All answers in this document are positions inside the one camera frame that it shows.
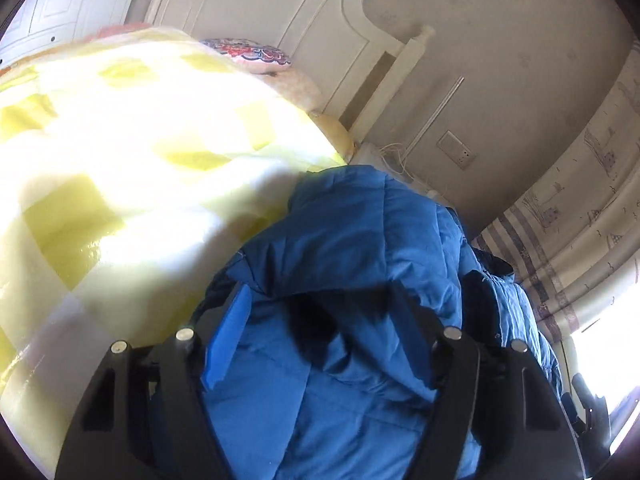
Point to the striped printed curtain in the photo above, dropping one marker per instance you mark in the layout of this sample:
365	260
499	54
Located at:
575	210

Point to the beige pillow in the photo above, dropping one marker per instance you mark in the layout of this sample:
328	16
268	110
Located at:
295	87

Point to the red blue patterned pillow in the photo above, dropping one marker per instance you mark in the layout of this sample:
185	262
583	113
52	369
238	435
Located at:
250	54

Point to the wall socket plate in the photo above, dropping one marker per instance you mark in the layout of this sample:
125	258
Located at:
455	149

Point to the bright window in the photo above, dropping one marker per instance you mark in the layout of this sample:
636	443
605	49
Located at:
605	350

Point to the white bed headboard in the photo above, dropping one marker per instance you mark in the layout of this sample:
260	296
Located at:
280	5

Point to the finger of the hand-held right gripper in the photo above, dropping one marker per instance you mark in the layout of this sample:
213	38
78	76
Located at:
600	417

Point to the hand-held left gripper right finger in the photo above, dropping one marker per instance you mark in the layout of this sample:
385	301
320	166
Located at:
460	385

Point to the yellow checked bed sheet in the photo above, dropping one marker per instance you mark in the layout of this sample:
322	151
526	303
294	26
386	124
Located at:
125	160

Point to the blue padded jacket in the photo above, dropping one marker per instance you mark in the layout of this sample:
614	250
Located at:
350	240

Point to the metal wall conduit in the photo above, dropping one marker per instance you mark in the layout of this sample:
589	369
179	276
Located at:
435	112

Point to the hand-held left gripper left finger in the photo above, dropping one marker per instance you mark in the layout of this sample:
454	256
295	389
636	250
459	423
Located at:
228	335

